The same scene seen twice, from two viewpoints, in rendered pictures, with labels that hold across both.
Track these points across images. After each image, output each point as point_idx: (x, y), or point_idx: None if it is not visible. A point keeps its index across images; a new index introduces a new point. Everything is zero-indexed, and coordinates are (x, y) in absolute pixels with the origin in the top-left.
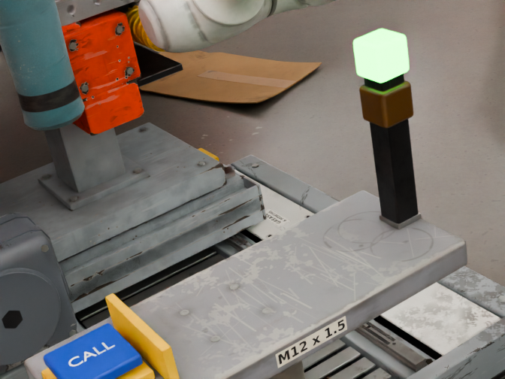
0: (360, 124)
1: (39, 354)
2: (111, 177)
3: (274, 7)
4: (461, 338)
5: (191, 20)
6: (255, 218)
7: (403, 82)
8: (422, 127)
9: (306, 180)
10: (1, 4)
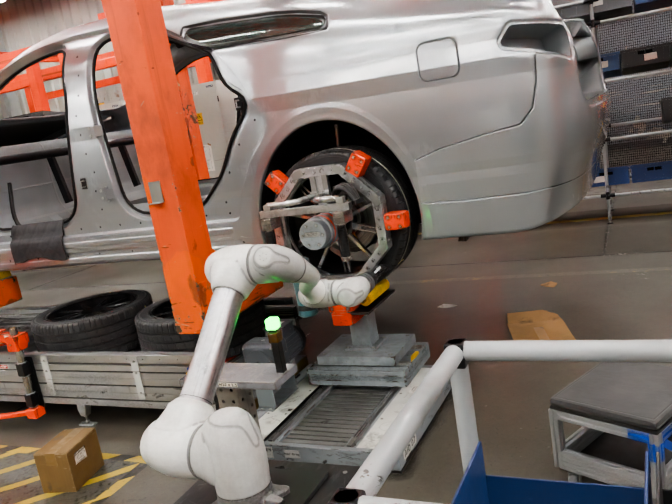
0: (532, 377)
1: None
2: (365, 345)
3: (334, 302)
4: (367, 447)
5: (303, 298)
6: (401, 384)
7: (274, 332)
8: (546, 390)
9: (472, 387)
10: None
